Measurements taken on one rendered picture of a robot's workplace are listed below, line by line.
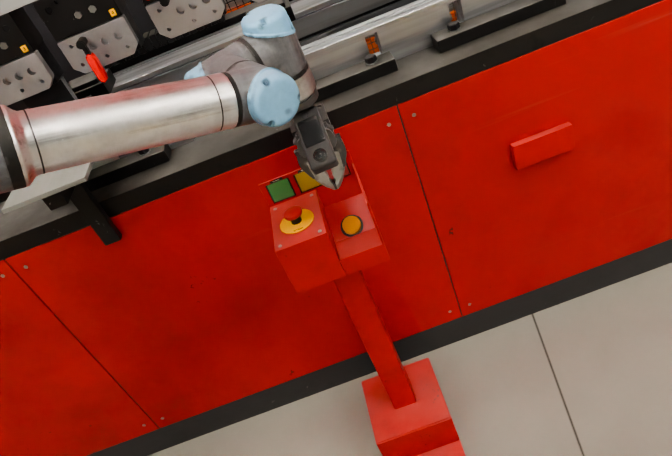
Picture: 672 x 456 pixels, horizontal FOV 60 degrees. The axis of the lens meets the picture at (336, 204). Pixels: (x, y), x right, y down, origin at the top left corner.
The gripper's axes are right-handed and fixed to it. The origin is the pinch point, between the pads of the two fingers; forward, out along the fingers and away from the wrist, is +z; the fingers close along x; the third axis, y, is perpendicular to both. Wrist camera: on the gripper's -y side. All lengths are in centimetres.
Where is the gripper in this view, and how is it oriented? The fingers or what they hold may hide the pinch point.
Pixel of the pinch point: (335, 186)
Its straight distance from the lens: 111.3
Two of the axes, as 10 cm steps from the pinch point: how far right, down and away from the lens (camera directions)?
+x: -9.3, 3.6, 0.6
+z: 3.1, 7.0, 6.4
